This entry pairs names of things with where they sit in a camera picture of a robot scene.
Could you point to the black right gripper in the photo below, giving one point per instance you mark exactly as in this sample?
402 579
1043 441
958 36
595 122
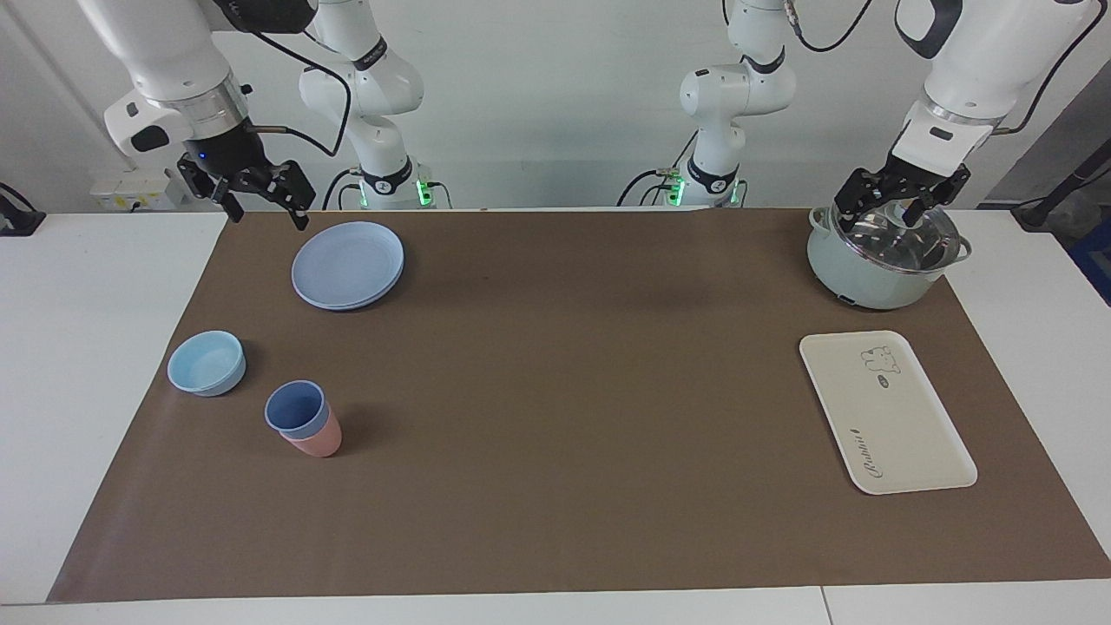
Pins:
227 152

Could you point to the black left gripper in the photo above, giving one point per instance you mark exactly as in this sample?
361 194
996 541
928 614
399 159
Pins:
910 180

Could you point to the blue plastic cup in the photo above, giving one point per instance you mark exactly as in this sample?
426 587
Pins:
295 408

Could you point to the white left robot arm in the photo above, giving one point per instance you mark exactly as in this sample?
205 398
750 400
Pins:
981 61

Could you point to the cream tray with bear print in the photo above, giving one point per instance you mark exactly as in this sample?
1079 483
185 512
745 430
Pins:
885 417

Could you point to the pink plastic cup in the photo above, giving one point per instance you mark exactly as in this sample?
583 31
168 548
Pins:
317 443

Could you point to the glass pot lid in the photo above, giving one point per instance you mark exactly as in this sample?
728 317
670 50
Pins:
894 247

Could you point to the mint green cooking pot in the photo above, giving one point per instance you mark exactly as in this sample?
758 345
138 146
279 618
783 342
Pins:
859 282

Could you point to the white power strip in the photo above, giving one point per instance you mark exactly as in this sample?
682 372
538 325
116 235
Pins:
130 193

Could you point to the blue plastic plate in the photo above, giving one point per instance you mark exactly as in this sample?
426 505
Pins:
347 265

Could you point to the light blue bowl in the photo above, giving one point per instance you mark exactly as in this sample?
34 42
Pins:
205 360

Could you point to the blue box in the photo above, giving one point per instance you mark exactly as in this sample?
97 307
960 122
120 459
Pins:
1095 260

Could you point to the black table clamp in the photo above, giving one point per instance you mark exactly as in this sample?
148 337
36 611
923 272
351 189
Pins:
19 221

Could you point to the brown table mat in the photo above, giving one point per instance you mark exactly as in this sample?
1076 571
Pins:
564 417

